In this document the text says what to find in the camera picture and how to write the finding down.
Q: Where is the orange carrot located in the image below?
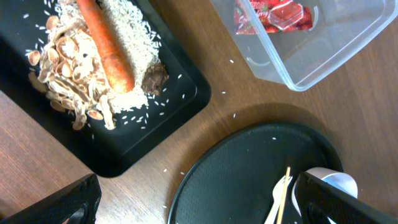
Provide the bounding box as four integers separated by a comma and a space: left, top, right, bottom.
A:
77, 0, 135, 94

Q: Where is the red snack wrapper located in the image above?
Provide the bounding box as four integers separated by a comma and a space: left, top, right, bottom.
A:
234, 0, 313, 35

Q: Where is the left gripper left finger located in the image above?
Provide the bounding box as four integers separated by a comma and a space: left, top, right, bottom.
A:
1, 174, 101, 224

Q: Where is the wooden chopstick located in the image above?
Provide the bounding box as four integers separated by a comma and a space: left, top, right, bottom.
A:
276, 167, 291, 224

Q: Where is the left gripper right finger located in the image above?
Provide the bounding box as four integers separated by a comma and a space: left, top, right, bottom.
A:
294, 172, 397, 224

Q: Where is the white bowl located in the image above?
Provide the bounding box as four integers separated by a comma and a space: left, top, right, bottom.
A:
307, 167, 358, 198

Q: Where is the black rectangular tray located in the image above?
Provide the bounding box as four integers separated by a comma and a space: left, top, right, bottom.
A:
1, 0, 211, 177

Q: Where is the round black serving tray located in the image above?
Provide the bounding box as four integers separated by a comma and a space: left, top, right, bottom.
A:
167, 122, 343, 224

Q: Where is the pile of rice and shells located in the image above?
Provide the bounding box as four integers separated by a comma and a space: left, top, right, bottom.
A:
25, 1, 164, 130

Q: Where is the white plastic fork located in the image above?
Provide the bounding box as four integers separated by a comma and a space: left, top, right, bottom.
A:
264, 176, 285, 224

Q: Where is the clear plastic bin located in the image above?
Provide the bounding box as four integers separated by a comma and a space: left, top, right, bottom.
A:
211, 0, 397, 91

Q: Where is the brown food lump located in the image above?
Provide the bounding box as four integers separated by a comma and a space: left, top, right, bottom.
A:
141, 63, 169, 96

